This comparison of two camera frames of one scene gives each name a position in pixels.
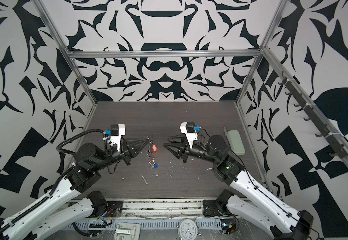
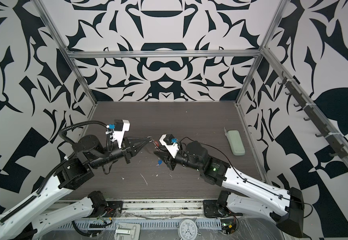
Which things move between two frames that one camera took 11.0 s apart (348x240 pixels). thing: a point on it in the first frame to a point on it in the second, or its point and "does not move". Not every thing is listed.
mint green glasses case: [235, 143] does not move
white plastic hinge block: [127, 231] does not move
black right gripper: [185, 152] to [169, 159]
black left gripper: [130, 150] does not move
